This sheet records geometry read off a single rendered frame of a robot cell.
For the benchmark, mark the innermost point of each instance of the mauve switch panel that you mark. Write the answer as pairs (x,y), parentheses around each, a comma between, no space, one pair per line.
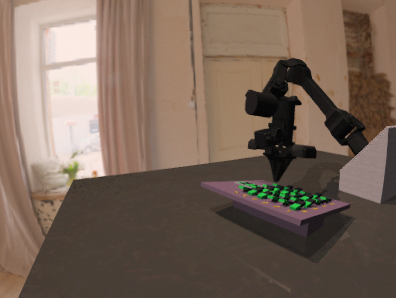
(292,209)

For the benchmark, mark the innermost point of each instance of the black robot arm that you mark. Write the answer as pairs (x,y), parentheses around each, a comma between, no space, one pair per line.
(271,102)

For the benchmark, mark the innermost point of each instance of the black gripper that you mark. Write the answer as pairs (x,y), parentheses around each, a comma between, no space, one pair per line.
(280,157)

